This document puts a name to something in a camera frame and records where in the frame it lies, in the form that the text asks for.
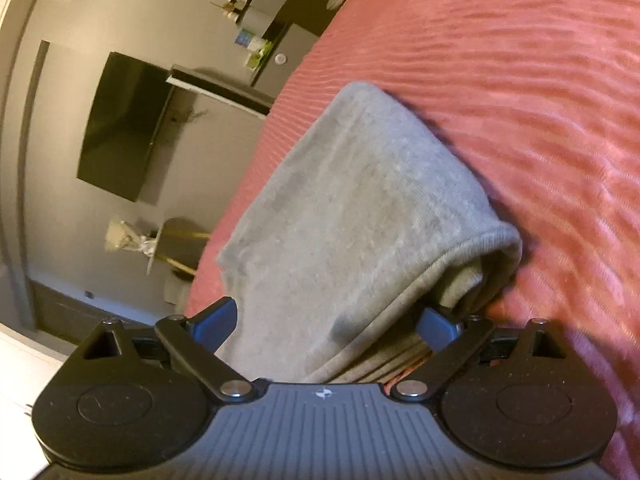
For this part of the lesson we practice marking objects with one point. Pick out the pink ribbed bedspread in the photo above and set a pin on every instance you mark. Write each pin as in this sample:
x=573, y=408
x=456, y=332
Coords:
x=500, y=85

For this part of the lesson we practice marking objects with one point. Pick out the green packet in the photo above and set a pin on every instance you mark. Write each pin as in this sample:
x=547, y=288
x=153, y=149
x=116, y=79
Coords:
x=257, y=55

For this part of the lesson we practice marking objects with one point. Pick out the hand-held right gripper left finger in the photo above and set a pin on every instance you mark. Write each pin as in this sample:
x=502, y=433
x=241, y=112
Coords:
x=221, y=318

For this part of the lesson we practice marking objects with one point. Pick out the grey pants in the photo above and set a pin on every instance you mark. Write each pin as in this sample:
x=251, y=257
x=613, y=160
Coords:
x=350, y=210

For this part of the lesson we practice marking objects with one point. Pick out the small grey cabinet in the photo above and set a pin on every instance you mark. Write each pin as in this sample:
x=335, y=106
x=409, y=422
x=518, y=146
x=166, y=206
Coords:
x=285, y=50

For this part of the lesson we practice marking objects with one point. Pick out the tiered side table gold legs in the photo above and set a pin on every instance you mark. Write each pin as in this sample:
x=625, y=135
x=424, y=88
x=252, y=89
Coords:
x=180, y=242

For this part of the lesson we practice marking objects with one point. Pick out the black wall television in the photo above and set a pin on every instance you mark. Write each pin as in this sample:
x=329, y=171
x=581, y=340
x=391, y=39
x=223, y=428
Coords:
x=125, y=125

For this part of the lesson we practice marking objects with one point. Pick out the dark panel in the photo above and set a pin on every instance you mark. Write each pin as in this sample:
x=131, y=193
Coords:
x=90, y=310

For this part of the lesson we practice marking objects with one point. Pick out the wall shelf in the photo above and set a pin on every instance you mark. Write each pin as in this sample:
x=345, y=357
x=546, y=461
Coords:
x=220, y=91

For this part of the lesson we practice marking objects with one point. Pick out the blue and white canister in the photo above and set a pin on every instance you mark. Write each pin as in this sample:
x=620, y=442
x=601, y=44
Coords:
x=245, y=39

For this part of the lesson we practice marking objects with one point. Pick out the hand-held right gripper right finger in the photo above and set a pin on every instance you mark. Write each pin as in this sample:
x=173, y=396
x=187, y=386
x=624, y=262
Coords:
x=438, y=331

